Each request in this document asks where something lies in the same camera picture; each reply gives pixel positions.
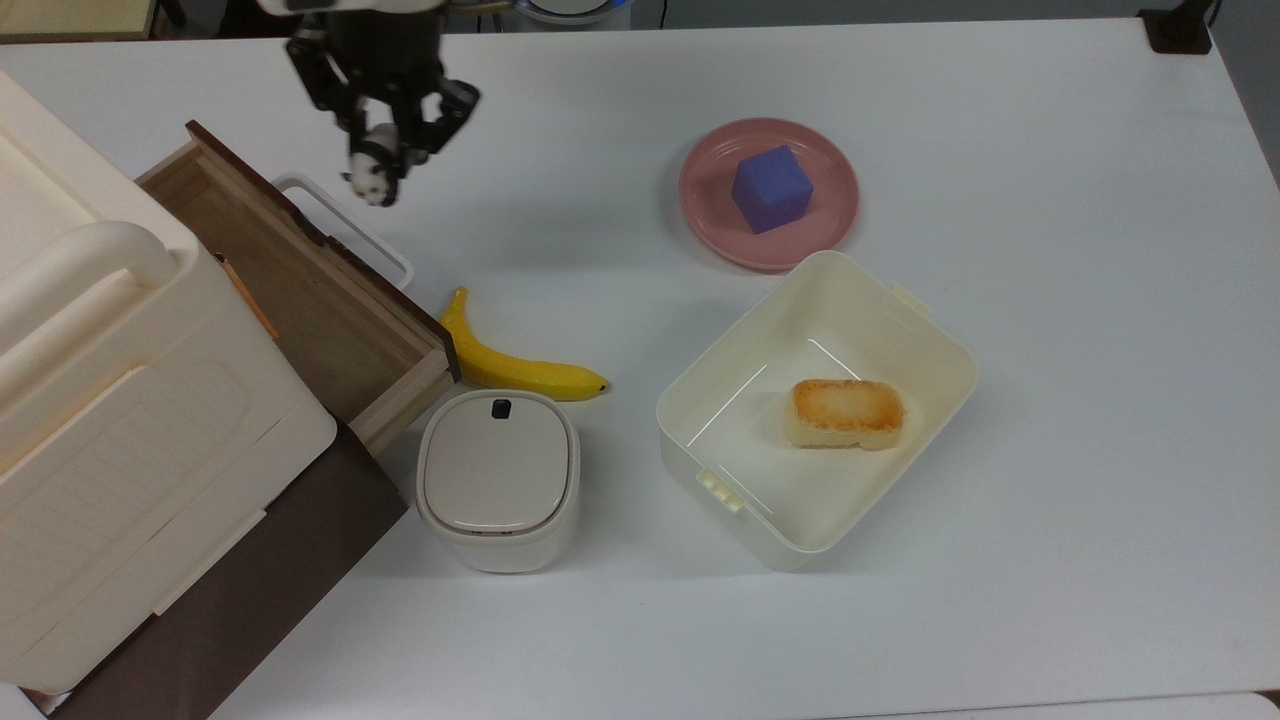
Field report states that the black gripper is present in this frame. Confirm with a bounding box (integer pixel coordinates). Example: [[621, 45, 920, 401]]
[[285, 10, 482, 168]]

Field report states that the black and white panda toy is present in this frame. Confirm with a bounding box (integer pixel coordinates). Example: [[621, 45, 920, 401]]
[[342, 124, 407, 209]]

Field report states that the yellow toy banana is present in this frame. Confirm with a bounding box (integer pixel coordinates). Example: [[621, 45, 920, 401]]
[[439, 286, 612, 403]]

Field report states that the dark wood drawer cabinet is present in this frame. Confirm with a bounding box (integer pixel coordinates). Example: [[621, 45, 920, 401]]
[[48, 418, 410, 720]]

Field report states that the toasted bread toy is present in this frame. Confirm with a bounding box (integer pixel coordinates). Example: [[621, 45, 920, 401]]
[[782, 377, 906, 452]]

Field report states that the blue and white round object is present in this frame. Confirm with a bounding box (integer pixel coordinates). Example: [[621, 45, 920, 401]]
[[514, 0, 634, 27]]

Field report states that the orange tape strip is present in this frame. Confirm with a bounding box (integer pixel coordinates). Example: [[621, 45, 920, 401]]
[[214, 251, 282, 342]]

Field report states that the purple cube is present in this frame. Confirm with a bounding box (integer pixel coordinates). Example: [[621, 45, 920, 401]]
[[730, 144, 815, 236]]

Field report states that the cream lidded trash can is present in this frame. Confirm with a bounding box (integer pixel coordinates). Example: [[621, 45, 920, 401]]
[[415, 388, 583, 575]]

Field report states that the pink plate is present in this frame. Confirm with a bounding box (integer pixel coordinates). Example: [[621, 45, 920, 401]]
[[678, 117, 862, 273]]

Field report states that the cream open plastic bin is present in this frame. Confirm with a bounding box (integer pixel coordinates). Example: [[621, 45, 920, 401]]
[[655, 249, 981, 574]]

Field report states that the wooden drawer with white handle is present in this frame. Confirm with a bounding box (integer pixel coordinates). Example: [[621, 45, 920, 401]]
[[135, 120, 462, 457]]

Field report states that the cream storage box with handles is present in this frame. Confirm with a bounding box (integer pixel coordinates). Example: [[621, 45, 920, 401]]
[[0, 68, 339, 697]]

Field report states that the black clamp mount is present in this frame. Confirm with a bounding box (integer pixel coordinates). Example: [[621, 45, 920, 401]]
[[1137, 0, 1217, 56]]

